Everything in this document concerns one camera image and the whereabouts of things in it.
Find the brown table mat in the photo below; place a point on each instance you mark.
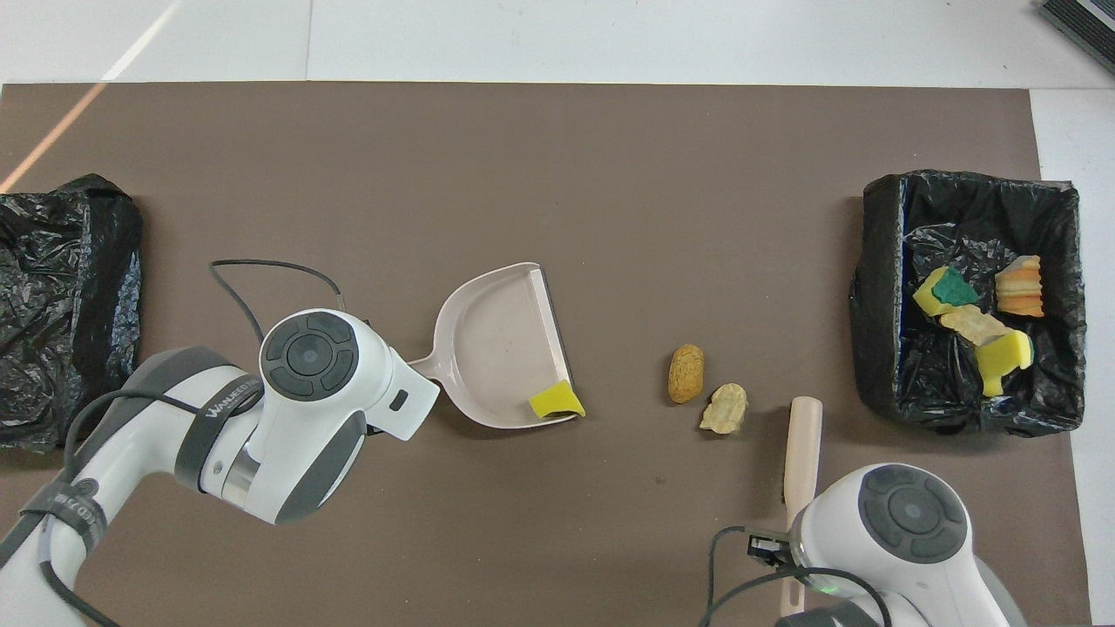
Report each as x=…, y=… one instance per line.
x=610, y=174

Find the notched yellow sponge piece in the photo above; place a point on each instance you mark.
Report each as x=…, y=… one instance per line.
x=1002, y=357

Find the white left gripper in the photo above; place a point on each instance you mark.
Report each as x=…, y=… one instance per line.
x=409, y=401

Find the beige plastic dustpan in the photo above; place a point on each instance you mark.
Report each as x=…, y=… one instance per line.
x=496, y=348

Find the yellow sponge chunk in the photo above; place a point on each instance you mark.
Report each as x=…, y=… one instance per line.
x=936, y=300

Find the black bag lined bin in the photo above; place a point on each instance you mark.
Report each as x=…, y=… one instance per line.
x=958, y=209
x=87, y=366

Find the beige sponge scrap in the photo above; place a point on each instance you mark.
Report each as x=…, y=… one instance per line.
x=971, y=324
x=723, y=409
x=1021, y=292

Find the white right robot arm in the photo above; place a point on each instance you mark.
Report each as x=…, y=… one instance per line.
x=910, y=566

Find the brown oval sponge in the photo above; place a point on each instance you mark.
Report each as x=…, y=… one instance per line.
x=685, y=374

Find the grey ribbed device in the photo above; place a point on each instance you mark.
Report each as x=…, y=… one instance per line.
x=1089, y=22

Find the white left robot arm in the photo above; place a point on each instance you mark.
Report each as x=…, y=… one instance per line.
x=131, y=444

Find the small yellow green sponge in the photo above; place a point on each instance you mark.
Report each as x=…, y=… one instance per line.
x=553, y=402

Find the beige hand brush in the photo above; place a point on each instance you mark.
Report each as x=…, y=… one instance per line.
x=803, y=444

